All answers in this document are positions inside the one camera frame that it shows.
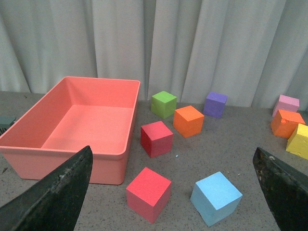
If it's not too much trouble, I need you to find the light blue foam block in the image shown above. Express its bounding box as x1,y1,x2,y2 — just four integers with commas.
190,172,243,227

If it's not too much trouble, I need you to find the pink foam block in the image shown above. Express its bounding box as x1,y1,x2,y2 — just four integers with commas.
272,95,300,117

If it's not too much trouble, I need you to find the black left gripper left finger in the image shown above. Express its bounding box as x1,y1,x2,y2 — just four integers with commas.
0,146,93,231

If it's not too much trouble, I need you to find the yellow foam block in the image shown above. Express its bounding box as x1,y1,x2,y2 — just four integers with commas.
286,124,308,159

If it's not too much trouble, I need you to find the purple foam block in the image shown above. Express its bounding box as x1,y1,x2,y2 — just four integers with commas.
203,91,228,118

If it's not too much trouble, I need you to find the green foam block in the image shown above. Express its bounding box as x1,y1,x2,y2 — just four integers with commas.
151,91,177,119

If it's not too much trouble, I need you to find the grey curtain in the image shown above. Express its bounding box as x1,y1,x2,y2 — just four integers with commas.
0,0,308,110

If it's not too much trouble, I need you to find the orange dented foam block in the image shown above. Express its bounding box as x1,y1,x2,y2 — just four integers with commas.
270,109,306,139

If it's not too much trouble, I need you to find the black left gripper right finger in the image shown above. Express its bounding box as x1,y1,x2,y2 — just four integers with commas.
253,147,308,231

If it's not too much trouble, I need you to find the dark red foam block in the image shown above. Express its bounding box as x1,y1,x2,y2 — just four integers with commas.
141,121,174,158

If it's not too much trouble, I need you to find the pink plastic bin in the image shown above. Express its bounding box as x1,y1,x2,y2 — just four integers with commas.
0,77,140,185

